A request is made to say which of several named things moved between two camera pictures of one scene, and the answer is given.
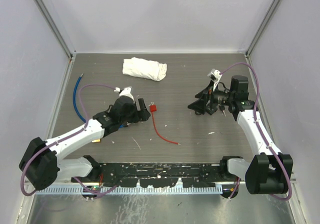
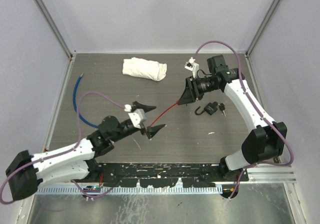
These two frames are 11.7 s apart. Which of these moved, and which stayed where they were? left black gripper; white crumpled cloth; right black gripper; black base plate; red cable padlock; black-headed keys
Moved: left black gripper; right black gripper; red cable padlock
Stayed: black-headed keys; white crumpled cloth; black base plate
